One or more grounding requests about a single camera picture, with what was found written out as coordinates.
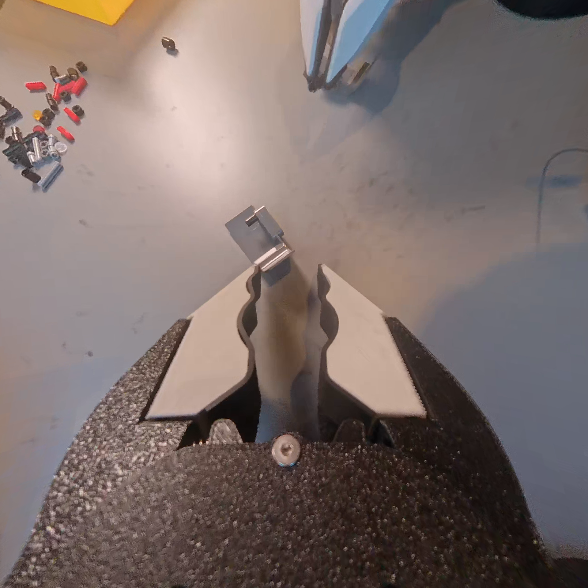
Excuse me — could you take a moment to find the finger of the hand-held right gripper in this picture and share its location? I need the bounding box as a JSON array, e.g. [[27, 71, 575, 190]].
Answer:
[[323, 0, 399, 85], [300, 0, 330, 85]]

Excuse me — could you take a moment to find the yellow plastic parts bin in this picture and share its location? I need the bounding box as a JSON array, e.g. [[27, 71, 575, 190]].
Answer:
[[34, 0, 137, 26]]

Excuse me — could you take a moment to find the pile of small brick pins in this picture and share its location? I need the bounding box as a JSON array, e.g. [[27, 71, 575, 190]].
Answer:
[[0, 60, 89, 193]]

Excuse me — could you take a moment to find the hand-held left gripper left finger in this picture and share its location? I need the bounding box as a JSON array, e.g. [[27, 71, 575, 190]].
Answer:
[[145, 266, 260, 421]]

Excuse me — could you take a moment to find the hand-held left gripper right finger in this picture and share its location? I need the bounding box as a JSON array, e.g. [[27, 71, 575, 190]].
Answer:
[[318, 264, 428, 419]]

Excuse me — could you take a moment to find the grey desk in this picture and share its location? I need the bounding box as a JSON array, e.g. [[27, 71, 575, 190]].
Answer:
[[0, 0, 588, 566]]

